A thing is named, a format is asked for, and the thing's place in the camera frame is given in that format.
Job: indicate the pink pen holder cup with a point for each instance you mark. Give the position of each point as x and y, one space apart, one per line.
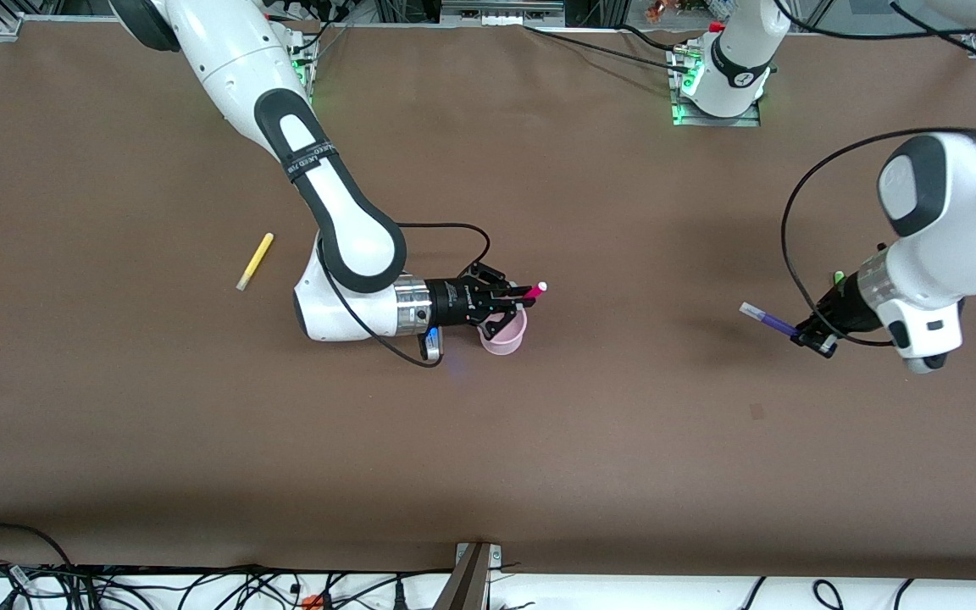
505 343

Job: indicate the purple highlighter pen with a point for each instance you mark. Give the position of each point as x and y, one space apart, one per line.
772 320

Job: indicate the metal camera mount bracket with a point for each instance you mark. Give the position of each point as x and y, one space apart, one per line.
467 580

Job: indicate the aluminium frame corner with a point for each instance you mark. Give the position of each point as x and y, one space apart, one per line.
13 25

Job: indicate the pink highlighter pen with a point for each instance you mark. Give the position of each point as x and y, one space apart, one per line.
537 291

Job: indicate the yellow highlighter pen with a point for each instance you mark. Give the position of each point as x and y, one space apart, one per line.
256 260

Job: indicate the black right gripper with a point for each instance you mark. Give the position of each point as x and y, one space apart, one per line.
451 302

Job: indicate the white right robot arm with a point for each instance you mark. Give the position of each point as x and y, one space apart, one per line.
344 220

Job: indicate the grey network switch box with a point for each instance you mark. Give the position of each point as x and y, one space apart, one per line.
501 10

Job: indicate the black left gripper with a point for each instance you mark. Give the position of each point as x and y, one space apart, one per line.
838 315

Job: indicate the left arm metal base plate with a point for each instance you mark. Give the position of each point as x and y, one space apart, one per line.
717 121

